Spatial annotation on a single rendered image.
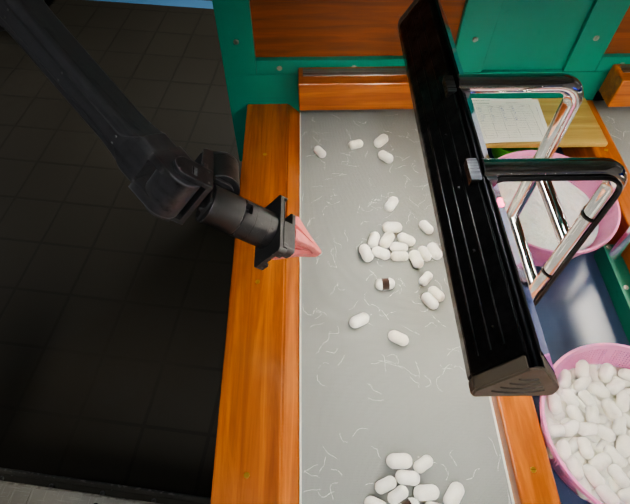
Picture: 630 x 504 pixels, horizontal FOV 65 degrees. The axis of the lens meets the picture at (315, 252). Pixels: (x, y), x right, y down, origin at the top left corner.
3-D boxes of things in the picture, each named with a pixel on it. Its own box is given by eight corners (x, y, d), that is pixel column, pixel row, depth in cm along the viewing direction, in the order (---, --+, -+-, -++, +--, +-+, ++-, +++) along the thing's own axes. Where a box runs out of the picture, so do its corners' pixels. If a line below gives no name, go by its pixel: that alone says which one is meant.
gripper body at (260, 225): (291, 198, 75) (250, 177, 72) (290, 253, 70) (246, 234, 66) (266, 218, 80) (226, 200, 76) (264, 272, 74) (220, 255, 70)
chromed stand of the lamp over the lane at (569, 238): (408, 350, 89) (475, 179, 52) (396, 258, 100) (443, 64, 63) (514, 349, 89) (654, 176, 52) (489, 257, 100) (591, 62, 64)
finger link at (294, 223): (332, 231, 78) (284, 208, 73) (334, 270, 74) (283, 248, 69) (305, 251, 82) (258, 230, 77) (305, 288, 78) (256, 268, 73)
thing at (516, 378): (469, 399, 47) (492, 370, 41) (396, 28, 83) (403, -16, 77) (553, 397, 47) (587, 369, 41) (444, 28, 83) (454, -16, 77)
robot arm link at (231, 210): (188, 226, 67) (209, 200, 64) (189, 193, 72) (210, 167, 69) (231, 245, 71) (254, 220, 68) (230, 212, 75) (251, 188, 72)
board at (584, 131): (451, 149, 105) (453, 144, 104) (440, 103, 114) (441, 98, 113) (605, 147, 106) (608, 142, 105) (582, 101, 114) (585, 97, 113)
